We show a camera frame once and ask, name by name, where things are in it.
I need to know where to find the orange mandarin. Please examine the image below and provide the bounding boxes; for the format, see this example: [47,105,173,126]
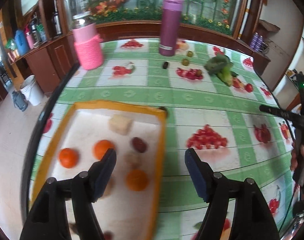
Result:
[58,148,80,169]
[93,140,116,160]
[126,169,150,192]

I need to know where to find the person's right hand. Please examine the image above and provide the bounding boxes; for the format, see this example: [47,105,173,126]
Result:
[290,140,304,180]

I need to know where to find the brown wooden cabinet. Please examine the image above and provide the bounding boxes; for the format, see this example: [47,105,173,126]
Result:
[2,0,79,98]

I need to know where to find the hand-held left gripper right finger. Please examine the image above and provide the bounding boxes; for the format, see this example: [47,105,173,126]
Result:
[184,148,280,240]

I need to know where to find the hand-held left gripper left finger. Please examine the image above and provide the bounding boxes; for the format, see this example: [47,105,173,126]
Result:
[19,148,117,240]

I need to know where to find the green bottle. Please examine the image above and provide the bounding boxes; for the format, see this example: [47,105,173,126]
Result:
[37,24,47,42]

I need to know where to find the blue thermos jug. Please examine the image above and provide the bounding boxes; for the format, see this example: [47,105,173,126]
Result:
[14,29,27,55]

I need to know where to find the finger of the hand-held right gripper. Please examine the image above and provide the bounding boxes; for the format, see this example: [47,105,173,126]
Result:
[259,104,302,122]

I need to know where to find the bamboo flower wall mural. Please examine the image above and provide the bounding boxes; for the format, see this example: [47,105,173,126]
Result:
[59,0,245,38]

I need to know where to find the white plastic bucket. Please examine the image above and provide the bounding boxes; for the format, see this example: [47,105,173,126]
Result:
[19,75,44,106]

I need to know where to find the pink jar knitted sleeve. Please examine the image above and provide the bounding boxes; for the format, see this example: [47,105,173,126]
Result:
[72,12,104,70]

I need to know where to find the green plastic package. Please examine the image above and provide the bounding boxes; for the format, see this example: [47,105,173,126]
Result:
[4,38,17,50]

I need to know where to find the dark wooden chair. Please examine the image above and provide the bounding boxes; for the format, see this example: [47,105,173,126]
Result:
[0,61,12,85]

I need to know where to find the large beige rice cake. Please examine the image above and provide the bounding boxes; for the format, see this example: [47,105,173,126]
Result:
[109,115,132,135]

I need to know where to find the small beige rice cake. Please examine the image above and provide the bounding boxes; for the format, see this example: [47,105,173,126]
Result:
[124,152,142,168]

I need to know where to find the green leafy vegetable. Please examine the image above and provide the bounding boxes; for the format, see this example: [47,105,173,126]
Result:
[204,55,238,87]

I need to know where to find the white foam tray yellow edge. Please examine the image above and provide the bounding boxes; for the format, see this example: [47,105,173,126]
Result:
[29,100,167,240]

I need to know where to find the black steel thermos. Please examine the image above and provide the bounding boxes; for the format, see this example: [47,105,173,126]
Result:
[29,20,41,43]
[52,11,62,36]

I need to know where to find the white pole yellow bands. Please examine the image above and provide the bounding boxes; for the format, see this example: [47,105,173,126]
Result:
[238,0,253,39]

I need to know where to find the pink thermos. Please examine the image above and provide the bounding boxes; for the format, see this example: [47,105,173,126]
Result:
[26,31,35,50]

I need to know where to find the torn brown cardboard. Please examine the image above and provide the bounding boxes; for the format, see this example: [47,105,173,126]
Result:
[258,19,280,33]

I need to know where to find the purple thermos bottle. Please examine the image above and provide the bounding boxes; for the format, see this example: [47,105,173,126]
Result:
[159,0,183,56]

